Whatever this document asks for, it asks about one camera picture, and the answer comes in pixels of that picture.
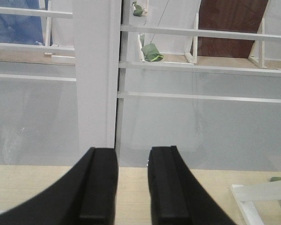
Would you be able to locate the brown wooden panel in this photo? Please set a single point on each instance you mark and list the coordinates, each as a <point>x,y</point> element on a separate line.
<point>229,15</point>

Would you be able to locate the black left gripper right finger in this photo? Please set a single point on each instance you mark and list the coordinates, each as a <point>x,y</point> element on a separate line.
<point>177,197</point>

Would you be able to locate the blue fabric panel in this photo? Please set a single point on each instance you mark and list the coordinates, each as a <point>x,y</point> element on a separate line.
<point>21,29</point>

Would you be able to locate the transparent sliding door white frame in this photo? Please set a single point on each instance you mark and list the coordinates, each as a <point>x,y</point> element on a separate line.
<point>221,113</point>

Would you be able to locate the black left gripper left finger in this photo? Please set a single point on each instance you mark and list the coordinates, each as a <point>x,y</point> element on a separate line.
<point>85,195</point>

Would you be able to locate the white wooden support stand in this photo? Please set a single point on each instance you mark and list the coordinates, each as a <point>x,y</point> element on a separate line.
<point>246,196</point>

